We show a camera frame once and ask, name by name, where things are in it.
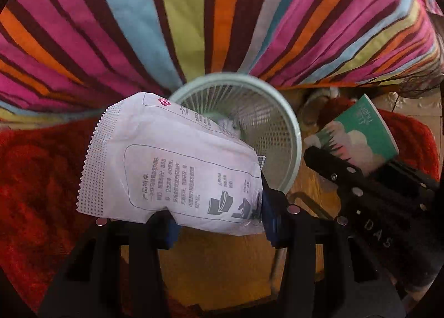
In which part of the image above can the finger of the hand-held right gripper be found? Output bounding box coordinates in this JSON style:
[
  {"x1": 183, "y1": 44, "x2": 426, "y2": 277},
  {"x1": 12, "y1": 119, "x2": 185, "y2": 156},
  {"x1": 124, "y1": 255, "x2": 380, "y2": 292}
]
[
  {"x1": 304, "y1": 146, "x2": 368, "y2": 201},
  {"x1": 376, "y1": 160, "x2": 443, "y2": 201}
]

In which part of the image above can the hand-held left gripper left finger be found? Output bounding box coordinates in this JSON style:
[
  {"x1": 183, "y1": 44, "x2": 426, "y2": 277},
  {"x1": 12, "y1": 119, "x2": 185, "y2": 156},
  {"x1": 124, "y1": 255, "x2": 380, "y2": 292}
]
[{"x1": 38, "y1": 212, "x2": 183, "y2": 318}]

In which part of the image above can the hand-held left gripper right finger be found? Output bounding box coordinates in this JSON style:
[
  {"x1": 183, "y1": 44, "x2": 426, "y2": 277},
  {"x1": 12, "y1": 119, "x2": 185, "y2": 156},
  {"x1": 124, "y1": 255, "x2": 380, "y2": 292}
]
[{"x1": 258, "y1": 172, "x2": 406, "y2": 318}]

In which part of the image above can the white printed plastic packet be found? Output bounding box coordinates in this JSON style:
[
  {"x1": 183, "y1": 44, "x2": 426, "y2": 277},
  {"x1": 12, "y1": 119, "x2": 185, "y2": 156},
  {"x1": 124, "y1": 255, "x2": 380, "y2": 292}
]
[{"x1": 75, "y1": 92, "x2": 266, "y2": 237}]

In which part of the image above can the pale green mesh waste basket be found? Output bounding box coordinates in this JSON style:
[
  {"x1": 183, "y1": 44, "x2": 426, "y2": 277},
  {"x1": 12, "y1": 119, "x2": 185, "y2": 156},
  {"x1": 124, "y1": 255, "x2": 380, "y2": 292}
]
[{"x1": 169, "y1": 73, "x2": 302, "y2": 194}]

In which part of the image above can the white paper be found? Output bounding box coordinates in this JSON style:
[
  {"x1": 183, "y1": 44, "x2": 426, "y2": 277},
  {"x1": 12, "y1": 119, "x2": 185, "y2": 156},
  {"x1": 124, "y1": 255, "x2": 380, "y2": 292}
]
[{"x1": 208, "y1": 113, "x2": 245, "y2": 140}]

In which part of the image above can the red shaggy rug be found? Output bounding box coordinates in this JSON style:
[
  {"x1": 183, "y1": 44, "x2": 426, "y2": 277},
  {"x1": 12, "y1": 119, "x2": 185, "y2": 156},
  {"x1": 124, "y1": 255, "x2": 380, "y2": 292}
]
[
  {"x1": 319, "y1": 96, "x2": 441, "y2": 187},
  {"x1": 0, "y1": 118, "x2": 174, "y2": 318}
]

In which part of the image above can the colourful striped bedspread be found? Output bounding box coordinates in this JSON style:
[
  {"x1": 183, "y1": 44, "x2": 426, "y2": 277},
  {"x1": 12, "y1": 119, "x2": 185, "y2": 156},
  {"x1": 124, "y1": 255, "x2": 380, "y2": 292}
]
[{"x1": 0, "y1": 0, "x2": 444, "y2": 131}]

